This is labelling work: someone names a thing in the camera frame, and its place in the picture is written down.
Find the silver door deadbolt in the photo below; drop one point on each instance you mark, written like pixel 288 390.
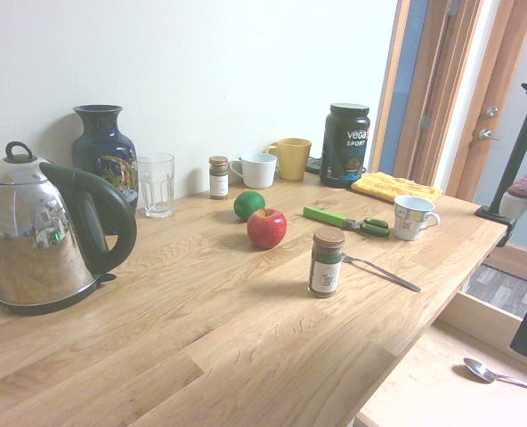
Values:
pixel 492 112

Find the clear drinking glass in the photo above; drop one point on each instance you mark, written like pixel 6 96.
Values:
pixel 156 187

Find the plain white mug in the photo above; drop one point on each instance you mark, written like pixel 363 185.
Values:
pixel 259 171

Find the wooden door frame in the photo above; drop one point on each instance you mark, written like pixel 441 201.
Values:
pixel 459 89

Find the white cup with checked band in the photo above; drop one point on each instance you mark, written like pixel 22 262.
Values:
pixel 408 222

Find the small green herb spice jar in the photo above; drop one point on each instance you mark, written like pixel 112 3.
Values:
pixel 219 182

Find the red apple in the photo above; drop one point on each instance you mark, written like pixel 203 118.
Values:
pixel 265 229

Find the small black flat device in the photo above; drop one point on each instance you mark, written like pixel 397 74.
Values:
pixel 313 165

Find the open wooden drawer white front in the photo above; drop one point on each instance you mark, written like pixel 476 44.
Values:
pixel 424 391

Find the pale grey door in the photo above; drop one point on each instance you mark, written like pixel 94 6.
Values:
pixel 490 160

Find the dark blue painted vase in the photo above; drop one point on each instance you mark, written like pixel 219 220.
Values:
pixel 99 147

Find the large green herb spice jar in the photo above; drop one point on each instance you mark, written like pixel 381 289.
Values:
pixel 326 267

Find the black clamp camera stand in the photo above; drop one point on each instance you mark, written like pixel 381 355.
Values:
pixel 519 147

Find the green lime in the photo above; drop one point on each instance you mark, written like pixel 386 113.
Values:
pixel 248 202

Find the stainless steel electric kettle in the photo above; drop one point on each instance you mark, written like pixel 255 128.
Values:
pixel 32 231

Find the yellow mug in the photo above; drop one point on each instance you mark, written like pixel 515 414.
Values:
pixel 294 158

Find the green sheathed scissors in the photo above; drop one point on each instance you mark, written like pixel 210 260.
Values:
pixel 326 215

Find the yellow folded cloth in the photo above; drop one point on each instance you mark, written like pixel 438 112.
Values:
pixel 392 187

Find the black Vega protein tub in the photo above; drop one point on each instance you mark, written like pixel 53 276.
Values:
pixel 343 147

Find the silver metal fork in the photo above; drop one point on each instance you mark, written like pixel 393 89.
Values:
pixel 379 268

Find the silver metal spoon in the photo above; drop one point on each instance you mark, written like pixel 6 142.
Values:
pixel 477 369

